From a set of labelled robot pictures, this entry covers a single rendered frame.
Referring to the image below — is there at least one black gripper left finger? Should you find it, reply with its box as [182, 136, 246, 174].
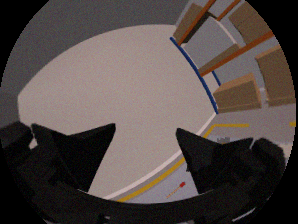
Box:
[31, 123, 116, 193]

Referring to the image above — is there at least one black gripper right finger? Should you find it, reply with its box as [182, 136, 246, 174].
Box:
[176, 128, 253, 194]

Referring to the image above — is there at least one beige flat rectangular board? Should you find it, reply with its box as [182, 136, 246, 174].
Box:
[275, 143, 293, 161]

